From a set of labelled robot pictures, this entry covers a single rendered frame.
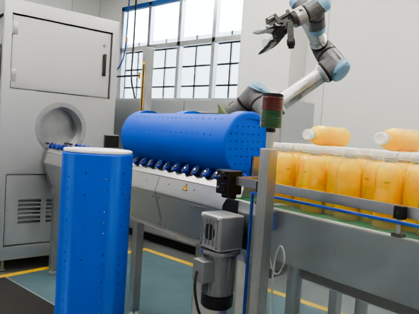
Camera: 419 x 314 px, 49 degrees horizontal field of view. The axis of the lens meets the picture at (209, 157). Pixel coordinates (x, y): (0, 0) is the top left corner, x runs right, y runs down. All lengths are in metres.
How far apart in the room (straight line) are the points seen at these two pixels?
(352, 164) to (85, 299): 1.13
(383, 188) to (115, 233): 1.04
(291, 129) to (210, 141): 1.93
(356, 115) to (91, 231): 3.39
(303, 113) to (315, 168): 2.46
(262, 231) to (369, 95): 3.47
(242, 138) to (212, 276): 0.61
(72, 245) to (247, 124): 0.85
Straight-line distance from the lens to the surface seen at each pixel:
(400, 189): 1.37
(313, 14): 2.05
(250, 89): 2.47
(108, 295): 1.94
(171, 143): 2.13
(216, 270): 1.58
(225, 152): 1.84
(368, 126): 4.68
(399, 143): 1.51
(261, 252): 1.37
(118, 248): 1.91
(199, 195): 1.97
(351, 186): 1.42
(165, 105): 4.50
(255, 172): 1.85
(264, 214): 1.34
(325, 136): 1.66
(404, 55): 4.65
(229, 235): 1.56
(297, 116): 3.84
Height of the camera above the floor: 1.13
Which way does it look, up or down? 3 degrees down
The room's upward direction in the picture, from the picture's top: 4 degrees clockwise
